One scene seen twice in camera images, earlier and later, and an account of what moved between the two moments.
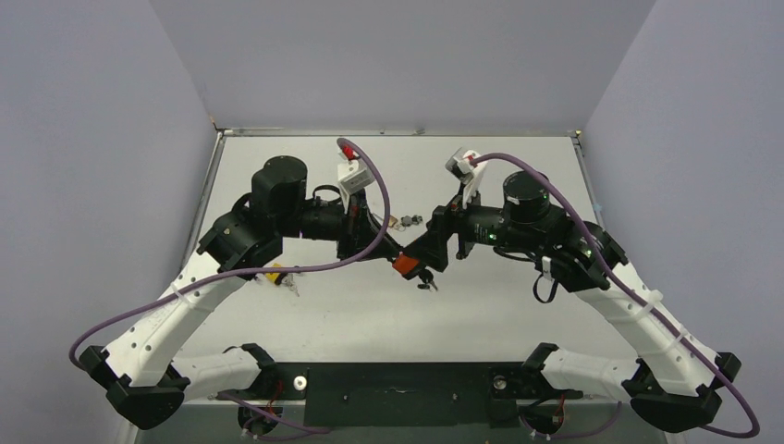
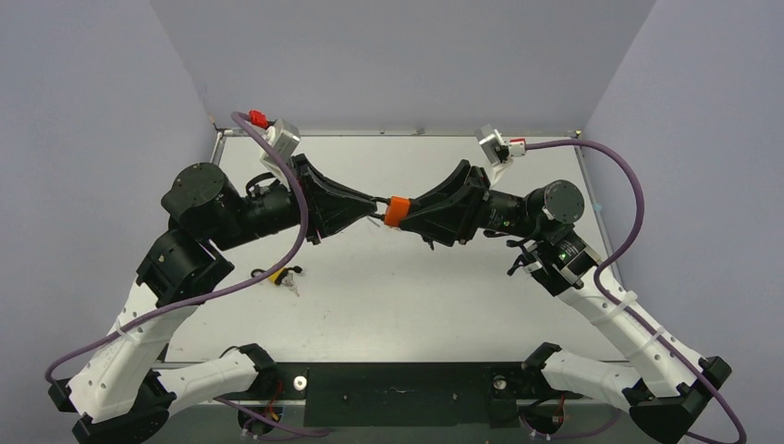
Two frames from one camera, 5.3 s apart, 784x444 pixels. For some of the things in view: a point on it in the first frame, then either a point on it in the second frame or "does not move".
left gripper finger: [378, 252] to [326, 214]
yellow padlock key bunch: [289, 280] does not move
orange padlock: [404, 264] to [397, 208]
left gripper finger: [388, 246] to [330, 184]
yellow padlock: [275, 277] does not move
